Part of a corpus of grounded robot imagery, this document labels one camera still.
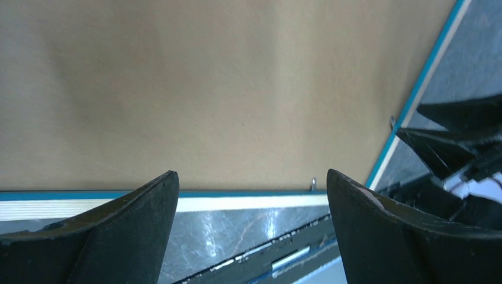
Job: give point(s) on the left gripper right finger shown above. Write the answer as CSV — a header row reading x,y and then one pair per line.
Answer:
x,y
384,241

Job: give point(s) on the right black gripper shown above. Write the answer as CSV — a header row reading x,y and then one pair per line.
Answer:
x,y
472,156

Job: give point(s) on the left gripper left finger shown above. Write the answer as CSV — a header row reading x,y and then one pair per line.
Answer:
x,y
121,241

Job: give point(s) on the wooden picture frame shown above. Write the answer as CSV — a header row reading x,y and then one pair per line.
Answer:
x,y
17,206

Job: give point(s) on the brown cardboard backing board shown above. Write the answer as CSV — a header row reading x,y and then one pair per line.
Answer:
x,y
229,94

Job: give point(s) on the metal retaining clip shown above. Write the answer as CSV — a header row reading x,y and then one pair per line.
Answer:
x,y
313,185
392,122

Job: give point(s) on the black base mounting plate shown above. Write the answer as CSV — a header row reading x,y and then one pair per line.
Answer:
x,y
284,259

